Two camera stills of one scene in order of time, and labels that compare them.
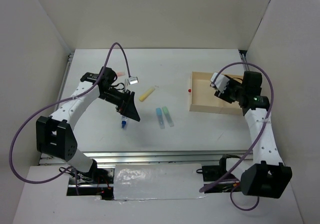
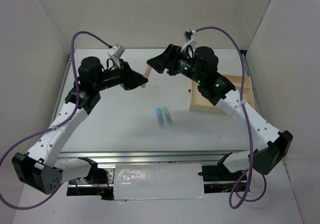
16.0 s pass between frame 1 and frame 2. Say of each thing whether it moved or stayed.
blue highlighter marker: stayed
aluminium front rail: stayed
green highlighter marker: stayed
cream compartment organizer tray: stayed
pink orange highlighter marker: moved
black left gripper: moved
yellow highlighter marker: moved
